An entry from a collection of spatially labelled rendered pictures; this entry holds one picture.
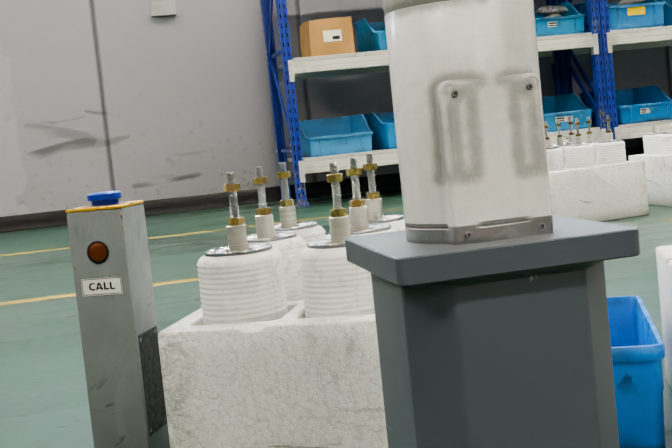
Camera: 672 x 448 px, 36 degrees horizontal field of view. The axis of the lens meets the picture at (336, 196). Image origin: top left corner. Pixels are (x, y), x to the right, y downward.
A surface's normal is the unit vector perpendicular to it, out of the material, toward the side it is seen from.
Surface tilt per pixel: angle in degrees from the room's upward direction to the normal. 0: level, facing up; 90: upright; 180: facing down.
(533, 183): 90
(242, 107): 90
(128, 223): 90
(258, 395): 90
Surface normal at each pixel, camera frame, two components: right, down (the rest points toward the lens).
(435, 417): -0.55, 0.11
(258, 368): -0.19, 0.08
